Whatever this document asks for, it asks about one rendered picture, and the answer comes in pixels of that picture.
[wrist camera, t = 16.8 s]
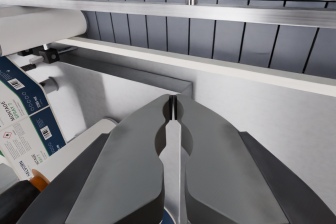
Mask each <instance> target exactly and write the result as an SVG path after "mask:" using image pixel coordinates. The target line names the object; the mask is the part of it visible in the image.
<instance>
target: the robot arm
mask: <svg viewBox="0 0 336 224"><path fill-rule="evenodd" d="M173 110H174V120H177V122H178V123H179V124H180V125H181V146H182V147H183V148H184V149H185V150H186V152H187V153H188V155H189V158H188V160H187V161H186V163H185V184H184V195H185V205H186V214H187V218H188V220H189V222H190V223H191V224H336V216H335V214H334V213H333V212H332V211H331V210H330V208H329V207H328V206H327V205H326V204H325V203H324V202H323V200H322V199H321V198H320V197H319V196H318V195H317V194H316V193H315V192H314V191H313V190H312V189H311V188H310V187H309V186H308V185H307V184H306V183H305V182H304V181H303V180H302V179H300V178H299V177H298V176H297V175H296V174H295V173H294V172H293V171H291V170H290V169H289V168H288V167H287V166H286V165H285V164H283V163H282V162H281V161H280V160H279V159H278V158H277V157H275V156H274V155H273V154H272V153H271V152H270V151H269V150H268V149H266V148H265V147H264V146H263V145H262V144H261V143H260V142H258V141H257V140H256V139H255V138H254V137H253V136H252V135H250V134H249V133H248V132H247V131H239V130H238V129H237V128H236V127H235V126H233V125H232V124H231V123H230V122H229V121H228V120H226V119H225V118H224V117H222V116H221V115H219V114H218V113H216V112H214V111H213V110H211V109H209V108H207V107H206V106H204V105H202V104H200V103H198V102H197V101H195V100H193V99H191V98H189V97H187V96H186V95H184V94H180V93H177V94H175V95H170V94H163V95H161V96H159V97H158V98H156V99H154V100H153V101H151V102H149V103H148V104H146V105H144V106H143V107H141V108H139V109H138V110H136V111H135V112H133V113H131V114H130V115H129V116H127V117H126V118H124V119H123V120H122V121H121V122H120V123H118V124H117V125H116V126H115V127H114V128H113V129H112V130H111V131H110V132H109V133H102V134H101V135H99V136H98V137H97V138H96V139H95V140H94V141H93V142H92V143H91V144H90V145H89V146H88V147H87V148H86V149H85V150H84V151H83V152H82V153H81V154H80V155H78V156H77V157H76V158H75V159H74V160H73V161H72V162H71V163H70V164H69V165H68V166H67V167H66V168H65V169H64V170H63V171H62V172H61V173H60V174H59V175H57V176H56V177H55V178H54V179H53V180H52V181H51V182H50V183H49V184H48V185H47V186H46V187H45V188H44V189H43V191H42V192H41V193H40V194H39V195H38V196H37V197H36V198H35V200H34V201H33V202H32V203H31V204H30V206H29V207H28V208H27V209H26V211H25V212H24V213H23V214H22V216H21V217H20V219H19V220H18V221H17V223H16V224H160V222H161V221H162V219H163V216H164V204H165V181H164V165H163V163H162V161H161V160H160V158H159V156H160V154H161V152H162V151H163V149H164V148H165V147H166V145H167V140H166V125H167V124H168V123H169V121H172V118H173Z"/></svg>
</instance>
